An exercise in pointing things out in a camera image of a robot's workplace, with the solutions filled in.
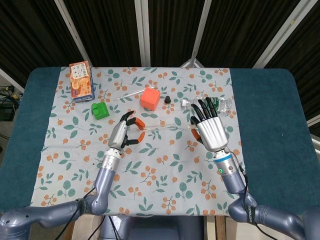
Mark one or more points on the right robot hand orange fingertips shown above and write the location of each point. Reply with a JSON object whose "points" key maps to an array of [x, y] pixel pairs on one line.
{"points": [[211, 132]]}

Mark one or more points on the white frame post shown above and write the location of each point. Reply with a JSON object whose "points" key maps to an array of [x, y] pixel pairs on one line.
{"points": [[143, 30], [72, 32], [201, 30], [280, 32]]}

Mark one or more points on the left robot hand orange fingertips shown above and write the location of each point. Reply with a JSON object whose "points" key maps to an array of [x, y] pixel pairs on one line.
{"points": [[118, 135]]}

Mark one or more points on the orange snack carton box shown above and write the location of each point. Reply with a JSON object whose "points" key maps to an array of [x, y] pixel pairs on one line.
{"points": [[81, 85]]}

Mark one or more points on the dark pleated curtain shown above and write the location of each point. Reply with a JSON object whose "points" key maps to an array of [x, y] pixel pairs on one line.
{"points": [[110, 30]]}

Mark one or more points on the grey robot torso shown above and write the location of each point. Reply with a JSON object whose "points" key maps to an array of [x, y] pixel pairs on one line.
{"points": [[150, 230]]}

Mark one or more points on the orange foam cube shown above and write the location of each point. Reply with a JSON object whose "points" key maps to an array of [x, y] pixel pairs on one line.
{"points": [[150, 98]]}

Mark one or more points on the floral orange fruit tablecloth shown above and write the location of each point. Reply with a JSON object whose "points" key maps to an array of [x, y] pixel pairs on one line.
{"points": [[162, 175]]}

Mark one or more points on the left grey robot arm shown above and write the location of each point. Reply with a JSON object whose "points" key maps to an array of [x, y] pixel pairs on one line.
{"points": [[105, 180]]}

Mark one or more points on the black rubber dropper bulb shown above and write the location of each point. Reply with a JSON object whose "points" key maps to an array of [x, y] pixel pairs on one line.
{"points": [[167, 100]]}

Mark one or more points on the green toy building brick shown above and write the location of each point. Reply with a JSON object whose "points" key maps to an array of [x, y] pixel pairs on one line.
{"points": [[100, 111]]}

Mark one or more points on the white rubber stopper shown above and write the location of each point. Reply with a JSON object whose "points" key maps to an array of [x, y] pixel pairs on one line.
{"points": [[192, 127]]}

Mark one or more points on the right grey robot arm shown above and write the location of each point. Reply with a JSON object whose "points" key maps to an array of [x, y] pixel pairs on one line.
{"points": [[232, 180]]}

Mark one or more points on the dark teal table cover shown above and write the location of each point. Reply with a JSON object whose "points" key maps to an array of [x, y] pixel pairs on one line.
{"points": [[270, 125]]}

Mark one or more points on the clear glass test tube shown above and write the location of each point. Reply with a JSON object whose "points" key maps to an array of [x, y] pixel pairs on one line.
{"points": [[165, 126]]}

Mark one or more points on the clear green-label water bottle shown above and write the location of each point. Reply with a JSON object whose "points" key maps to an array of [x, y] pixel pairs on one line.
{"points": [[225, 103]]}

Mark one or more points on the clear glass pipette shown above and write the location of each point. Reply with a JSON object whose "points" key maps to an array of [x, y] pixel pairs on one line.
{"points": [[132, 94]]}

